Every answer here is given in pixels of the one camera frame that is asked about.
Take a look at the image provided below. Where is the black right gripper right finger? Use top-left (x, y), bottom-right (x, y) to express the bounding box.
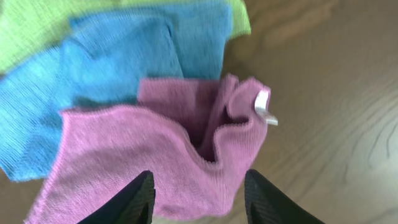
top-left (244, 169), bottom-right (323, 224)

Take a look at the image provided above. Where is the green crumpled microfiber cloth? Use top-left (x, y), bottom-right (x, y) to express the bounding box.
top-left (0, 0), bottom-right (252, 75)

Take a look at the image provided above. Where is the pink microfiber cloth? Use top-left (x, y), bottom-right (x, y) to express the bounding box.
top-left (26, 75), bottom-right (271, 223)

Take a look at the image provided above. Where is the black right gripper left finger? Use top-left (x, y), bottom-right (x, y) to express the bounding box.
top-left (78, 170), bottom-right (155, 224)

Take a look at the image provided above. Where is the blue microfiber cloth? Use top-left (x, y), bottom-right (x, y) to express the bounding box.
top-left (1, 1), bottom-right (232, 182)

